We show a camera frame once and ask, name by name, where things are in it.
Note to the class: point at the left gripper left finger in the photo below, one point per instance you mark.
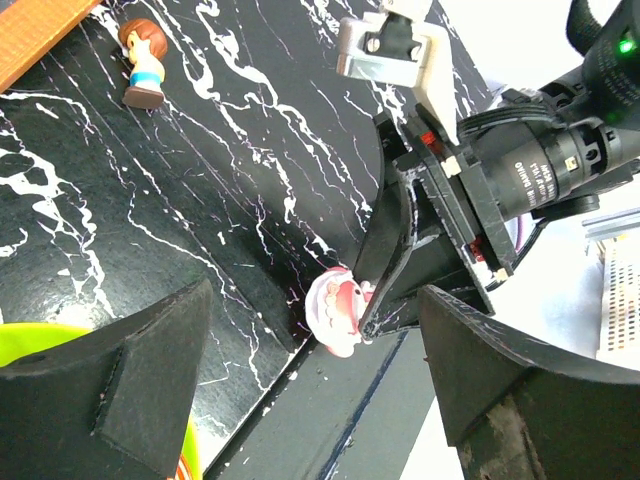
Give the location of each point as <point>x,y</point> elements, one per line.
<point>187,314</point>

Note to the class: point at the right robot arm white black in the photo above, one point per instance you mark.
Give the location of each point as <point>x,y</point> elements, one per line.
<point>602,90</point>

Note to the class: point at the black marble pattern mat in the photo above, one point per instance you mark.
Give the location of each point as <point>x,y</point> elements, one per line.
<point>257,171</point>

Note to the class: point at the pink flamingo toy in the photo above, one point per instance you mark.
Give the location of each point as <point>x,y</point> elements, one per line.
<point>334,306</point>

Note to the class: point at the orange clear display shelf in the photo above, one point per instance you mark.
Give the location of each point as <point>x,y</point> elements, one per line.
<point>31,28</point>

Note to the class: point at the green bowl red pattern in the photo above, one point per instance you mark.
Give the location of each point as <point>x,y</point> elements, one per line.
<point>81,404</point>

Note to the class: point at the brown haired boy toy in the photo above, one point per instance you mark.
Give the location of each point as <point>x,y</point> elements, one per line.
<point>146,45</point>

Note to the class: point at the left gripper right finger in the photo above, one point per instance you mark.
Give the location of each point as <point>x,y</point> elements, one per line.
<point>516,407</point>

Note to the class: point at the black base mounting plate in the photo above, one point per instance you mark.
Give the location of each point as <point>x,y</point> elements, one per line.
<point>332,418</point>

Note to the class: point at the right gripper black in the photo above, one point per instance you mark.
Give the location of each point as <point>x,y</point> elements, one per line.
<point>443,206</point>

